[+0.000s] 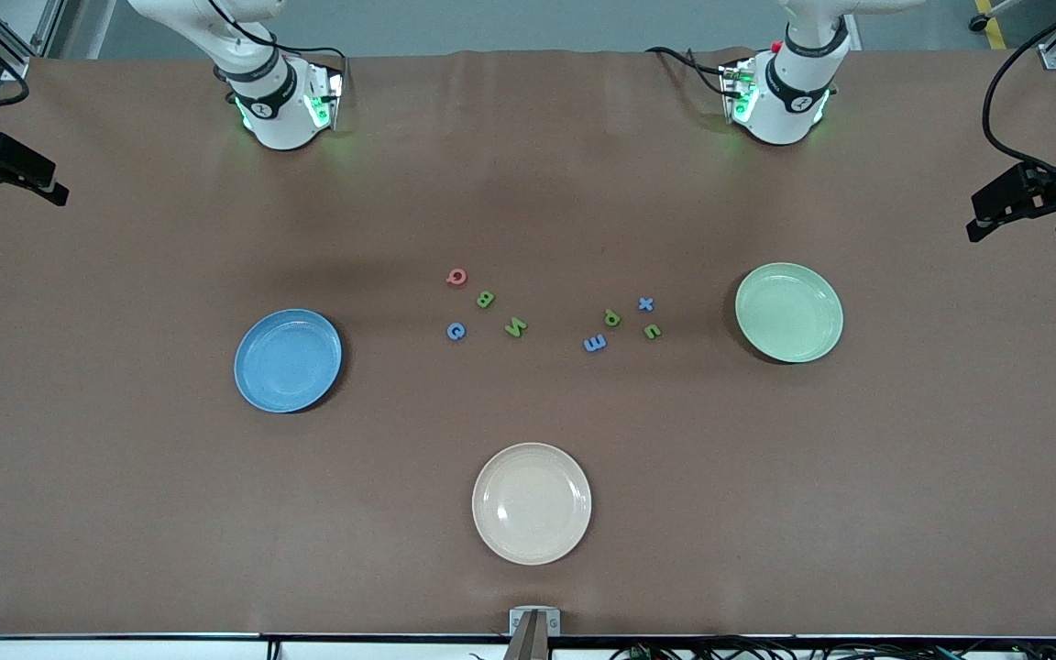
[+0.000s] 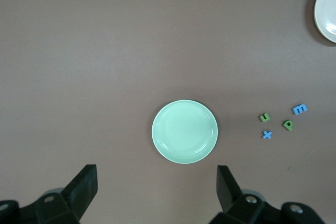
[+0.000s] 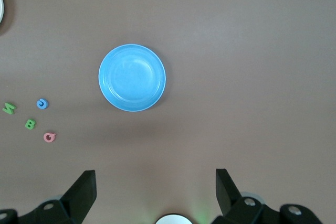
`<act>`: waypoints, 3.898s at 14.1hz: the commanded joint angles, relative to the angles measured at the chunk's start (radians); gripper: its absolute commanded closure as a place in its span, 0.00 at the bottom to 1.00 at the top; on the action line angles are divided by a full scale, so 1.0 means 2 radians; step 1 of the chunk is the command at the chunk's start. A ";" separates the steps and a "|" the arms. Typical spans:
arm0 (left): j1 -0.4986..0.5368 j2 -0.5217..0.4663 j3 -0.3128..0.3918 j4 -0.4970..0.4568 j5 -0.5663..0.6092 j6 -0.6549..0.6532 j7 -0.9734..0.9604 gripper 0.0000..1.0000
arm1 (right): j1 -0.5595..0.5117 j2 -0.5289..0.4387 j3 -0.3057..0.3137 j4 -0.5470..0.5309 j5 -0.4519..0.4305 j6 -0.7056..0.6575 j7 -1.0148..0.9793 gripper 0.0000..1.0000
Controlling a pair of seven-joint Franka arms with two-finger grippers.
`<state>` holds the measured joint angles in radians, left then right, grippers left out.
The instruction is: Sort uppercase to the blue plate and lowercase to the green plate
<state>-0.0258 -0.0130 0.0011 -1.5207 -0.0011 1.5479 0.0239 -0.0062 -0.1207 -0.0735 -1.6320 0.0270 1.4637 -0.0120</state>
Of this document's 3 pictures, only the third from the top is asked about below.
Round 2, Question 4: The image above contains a blue plate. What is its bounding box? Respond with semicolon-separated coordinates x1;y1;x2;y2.
98;44;167;112

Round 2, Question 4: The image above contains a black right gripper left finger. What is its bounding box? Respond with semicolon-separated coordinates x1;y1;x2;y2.
0;170;97;224

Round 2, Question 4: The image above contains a pink letter Q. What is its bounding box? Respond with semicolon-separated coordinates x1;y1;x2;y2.
43;132;57;144

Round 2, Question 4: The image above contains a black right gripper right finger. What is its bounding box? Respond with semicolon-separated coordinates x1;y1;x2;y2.
211;168;325;224

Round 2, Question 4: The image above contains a blue letter C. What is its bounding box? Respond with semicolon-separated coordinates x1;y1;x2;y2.
36;98;49;110

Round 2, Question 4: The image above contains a green letter N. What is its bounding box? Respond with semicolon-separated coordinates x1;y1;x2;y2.
2;102;17;115

